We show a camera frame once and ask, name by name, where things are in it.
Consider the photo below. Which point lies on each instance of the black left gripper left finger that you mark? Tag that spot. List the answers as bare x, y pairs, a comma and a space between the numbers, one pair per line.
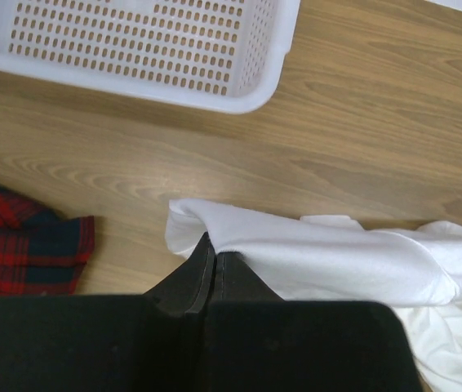
188, 287

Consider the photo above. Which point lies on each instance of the white perforated plastic basket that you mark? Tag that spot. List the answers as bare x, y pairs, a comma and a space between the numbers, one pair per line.
223, 56

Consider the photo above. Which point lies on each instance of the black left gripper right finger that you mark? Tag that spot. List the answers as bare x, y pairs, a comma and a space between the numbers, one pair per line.
236, 282

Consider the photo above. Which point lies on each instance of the white t shirt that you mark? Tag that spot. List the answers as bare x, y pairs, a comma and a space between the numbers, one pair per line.
417, 272

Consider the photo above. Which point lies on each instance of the red plaid folded shirt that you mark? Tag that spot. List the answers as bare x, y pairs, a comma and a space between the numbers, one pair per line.
41, 253

